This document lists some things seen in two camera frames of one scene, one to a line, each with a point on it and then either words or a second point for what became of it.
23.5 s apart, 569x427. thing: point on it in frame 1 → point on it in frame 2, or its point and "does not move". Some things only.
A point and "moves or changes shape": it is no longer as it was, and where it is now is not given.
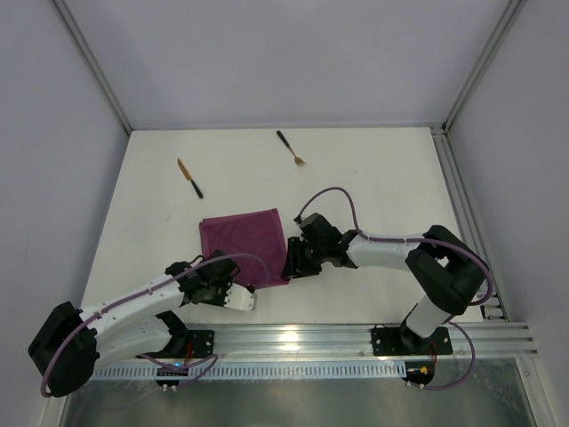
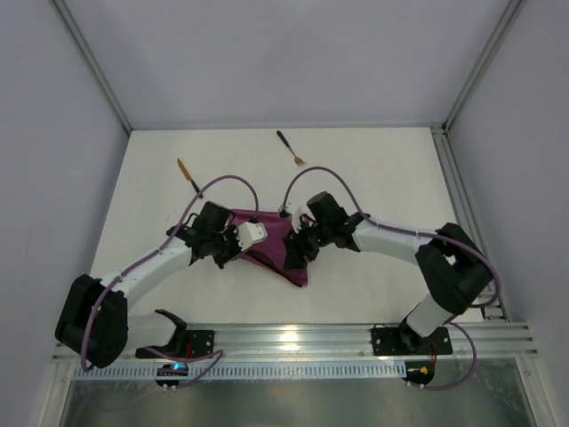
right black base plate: x=402 y=341 does not move
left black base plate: x=203 y=342 does not move
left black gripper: x=223 y=291 → x=229 y=248
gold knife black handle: x=188 y=177 does not move
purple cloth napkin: x=260 y=233 moves or changes shape
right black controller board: x=420 y=373 does not move
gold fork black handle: x=297 y=160 does not move
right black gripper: x=299 y=256 → x=298 y=247
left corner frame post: x=93 y=64 does not move
